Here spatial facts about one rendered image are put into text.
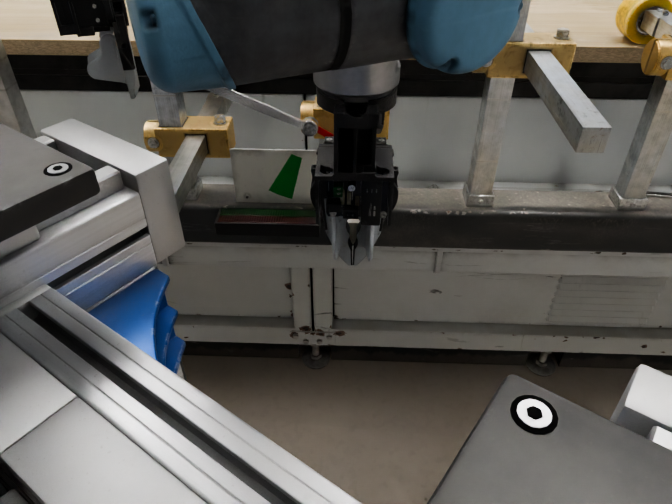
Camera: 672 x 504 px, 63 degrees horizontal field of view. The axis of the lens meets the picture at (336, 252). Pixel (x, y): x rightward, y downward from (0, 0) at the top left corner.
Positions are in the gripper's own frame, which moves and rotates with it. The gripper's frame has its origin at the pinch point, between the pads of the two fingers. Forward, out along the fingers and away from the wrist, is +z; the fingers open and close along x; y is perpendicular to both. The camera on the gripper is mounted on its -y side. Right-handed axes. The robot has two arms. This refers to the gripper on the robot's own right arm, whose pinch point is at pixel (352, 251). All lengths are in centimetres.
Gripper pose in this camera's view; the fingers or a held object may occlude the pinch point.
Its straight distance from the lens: 62.3
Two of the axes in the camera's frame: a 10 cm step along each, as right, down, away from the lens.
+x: 10.0, 0.3, -0.3
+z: 0.0, 7.9, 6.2
